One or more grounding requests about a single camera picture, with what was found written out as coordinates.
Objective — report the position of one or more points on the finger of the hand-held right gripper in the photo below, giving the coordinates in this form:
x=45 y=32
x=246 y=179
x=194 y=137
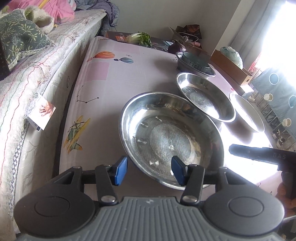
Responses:
x=247 y=151

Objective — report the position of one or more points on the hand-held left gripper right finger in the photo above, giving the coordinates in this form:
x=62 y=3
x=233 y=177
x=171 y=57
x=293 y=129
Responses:
x=178 y=171

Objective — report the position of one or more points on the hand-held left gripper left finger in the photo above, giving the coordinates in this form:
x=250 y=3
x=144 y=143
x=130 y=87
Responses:
x=121 y=171

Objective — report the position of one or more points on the large steel bowl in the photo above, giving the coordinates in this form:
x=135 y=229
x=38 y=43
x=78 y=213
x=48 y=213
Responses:
x=166 y=136

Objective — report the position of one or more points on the white ceramic plate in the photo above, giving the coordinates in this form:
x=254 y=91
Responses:
x=248 y=113

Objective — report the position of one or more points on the large steel plate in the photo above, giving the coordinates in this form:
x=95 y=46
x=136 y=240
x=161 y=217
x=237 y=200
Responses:
x=205 y=97

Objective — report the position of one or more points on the small steel bowl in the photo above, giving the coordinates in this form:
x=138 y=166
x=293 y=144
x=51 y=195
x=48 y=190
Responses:
x=178 y=56

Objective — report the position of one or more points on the person's right hand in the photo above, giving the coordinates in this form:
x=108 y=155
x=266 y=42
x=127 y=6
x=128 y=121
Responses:
x=290 y=201

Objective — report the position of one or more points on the blue circle-print cloth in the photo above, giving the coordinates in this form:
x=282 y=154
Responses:
x=277 y=99

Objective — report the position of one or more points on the pink printed tablecloth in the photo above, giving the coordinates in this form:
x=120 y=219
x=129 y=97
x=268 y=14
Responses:
x=99 y=92

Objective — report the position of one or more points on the long cardboard tray box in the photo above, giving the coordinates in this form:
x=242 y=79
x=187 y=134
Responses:
x=233 y=69

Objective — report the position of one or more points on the pale green plastic bag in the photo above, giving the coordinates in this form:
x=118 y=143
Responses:
x=232 y=56

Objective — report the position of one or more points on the mattress label card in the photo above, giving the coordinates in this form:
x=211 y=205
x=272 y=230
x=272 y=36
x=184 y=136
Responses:
x=41 y=113

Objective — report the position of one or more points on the white embroidered bed mattress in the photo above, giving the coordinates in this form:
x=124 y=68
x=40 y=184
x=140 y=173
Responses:
x=27 y=92

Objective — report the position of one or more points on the red onion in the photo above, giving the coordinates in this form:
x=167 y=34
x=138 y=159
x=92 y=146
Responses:
x=177 y=47

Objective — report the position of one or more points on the open cardboard box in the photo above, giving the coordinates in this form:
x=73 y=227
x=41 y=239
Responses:
x=185 y=40

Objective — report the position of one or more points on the dark flat printed box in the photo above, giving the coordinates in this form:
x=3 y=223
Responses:
x=159 y=45

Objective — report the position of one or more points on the napa cabbage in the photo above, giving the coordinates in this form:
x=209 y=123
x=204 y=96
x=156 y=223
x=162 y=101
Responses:
x=140 y=39

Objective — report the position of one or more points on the grey crumpled garment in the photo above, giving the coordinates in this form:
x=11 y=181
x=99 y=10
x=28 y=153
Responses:
x=104 y=14

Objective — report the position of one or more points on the green floral pillow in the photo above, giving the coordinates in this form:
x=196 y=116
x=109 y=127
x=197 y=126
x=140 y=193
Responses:
x=20 y=37

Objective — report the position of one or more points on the white fluffy blanket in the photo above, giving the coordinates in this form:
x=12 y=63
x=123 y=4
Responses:
x=45 y=19

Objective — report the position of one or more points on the pink printed quilt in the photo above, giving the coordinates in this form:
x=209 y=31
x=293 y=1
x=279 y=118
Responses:
x=60 y=10

